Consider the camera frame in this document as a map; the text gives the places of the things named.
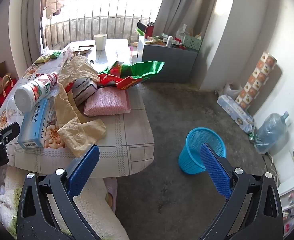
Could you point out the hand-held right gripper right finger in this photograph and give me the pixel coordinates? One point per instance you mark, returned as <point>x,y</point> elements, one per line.
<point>215,170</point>

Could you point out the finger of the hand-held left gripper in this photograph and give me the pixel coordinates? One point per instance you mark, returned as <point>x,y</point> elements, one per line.
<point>4,133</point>

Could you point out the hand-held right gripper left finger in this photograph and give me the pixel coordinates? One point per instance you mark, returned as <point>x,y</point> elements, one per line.
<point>83,172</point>

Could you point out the blue medicine box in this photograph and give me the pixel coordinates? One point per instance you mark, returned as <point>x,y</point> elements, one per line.
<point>33,125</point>

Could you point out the blue plastic wastebasket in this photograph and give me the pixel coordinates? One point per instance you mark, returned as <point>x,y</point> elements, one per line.
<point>194,145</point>

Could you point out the beige plastic bag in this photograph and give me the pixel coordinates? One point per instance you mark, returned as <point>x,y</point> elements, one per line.
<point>69,130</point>

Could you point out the white yogurt bottle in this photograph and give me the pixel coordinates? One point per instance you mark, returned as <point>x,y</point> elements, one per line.
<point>34,92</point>

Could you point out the green red snack bag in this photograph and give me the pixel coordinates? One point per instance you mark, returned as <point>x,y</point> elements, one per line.
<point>137,71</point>

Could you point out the purple slipper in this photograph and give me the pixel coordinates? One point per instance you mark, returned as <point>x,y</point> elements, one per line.
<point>110,195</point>

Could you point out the red gift bag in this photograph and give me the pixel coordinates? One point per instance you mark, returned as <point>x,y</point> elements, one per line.
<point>5,87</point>

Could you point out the green drink can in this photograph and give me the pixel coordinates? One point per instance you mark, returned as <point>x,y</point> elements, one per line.
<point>251,137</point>

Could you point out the floral plastic tablecloth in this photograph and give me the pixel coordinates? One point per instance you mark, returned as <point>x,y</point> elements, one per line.
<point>127,140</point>

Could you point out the white blue tissue pack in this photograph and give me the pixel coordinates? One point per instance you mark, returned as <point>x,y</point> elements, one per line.
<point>234,112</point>

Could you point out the clear blue water jug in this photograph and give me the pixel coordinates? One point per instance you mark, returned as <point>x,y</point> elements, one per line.
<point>270,132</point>

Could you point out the pink sponge cloth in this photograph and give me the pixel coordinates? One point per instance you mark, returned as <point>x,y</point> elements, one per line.
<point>106,102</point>

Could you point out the white plastic drawer unit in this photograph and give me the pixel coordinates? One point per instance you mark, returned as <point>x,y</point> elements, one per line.
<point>290,192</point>

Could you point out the yellow-green snack packet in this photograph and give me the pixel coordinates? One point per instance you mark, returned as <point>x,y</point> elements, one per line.
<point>42,59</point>

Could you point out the green snack packet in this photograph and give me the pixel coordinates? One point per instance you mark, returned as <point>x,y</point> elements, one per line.
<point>56,54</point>

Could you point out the patterned roll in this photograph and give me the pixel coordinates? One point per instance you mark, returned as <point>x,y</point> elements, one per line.
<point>257,80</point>

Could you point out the grey curtain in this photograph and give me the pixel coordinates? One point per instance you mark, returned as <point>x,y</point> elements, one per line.
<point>184,2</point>
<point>26,17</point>

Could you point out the grey cabinet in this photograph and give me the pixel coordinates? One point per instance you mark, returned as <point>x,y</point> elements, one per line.
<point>167,62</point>

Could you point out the green plastic basket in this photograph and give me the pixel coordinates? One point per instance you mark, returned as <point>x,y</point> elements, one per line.
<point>192,43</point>

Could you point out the white paper cup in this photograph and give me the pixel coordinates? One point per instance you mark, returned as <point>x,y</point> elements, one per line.
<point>100,42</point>

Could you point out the white roll-on bottle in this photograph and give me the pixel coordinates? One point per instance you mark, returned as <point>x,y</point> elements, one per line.
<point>171,41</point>

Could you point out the balcony railing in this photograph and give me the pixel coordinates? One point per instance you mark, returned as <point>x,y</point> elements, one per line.
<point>99,20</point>

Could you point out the green flat box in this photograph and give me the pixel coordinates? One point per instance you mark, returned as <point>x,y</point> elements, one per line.
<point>140,32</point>

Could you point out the red thermos bottle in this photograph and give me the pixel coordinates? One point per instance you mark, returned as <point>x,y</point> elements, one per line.
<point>149,31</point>

